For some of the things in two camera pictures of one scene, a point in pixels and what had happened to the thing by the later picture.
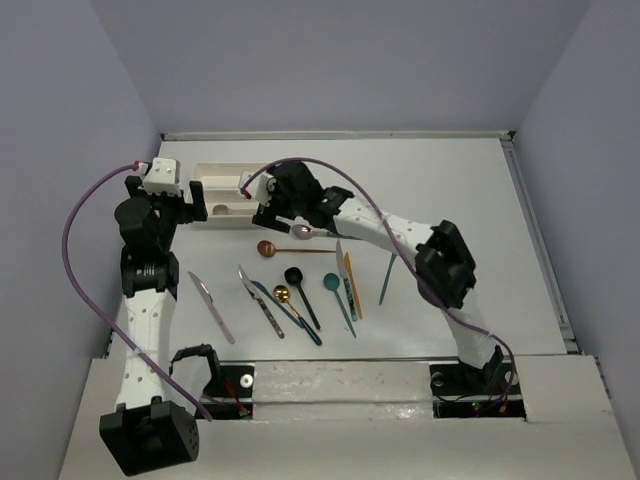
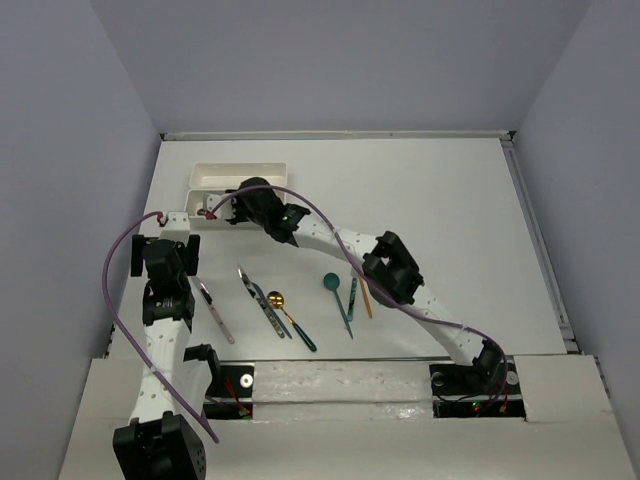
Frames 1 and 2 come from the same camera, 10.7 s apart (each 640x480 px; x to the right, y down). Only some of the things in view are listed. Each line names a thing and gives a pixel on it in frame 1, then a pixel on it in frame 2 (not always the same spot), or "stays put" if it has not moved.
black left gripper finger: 198,200 → 192,255
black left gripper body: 169,209 → 180,249
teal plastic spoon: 331,282 stays put
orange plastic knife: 348,264 → 367,297
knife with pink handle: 208,297 stays put
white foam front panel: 374,421 stays put
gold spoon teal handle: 282,294 → 276,300
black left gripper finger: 132,182 → 137,251
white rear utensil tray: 220,180 stays put
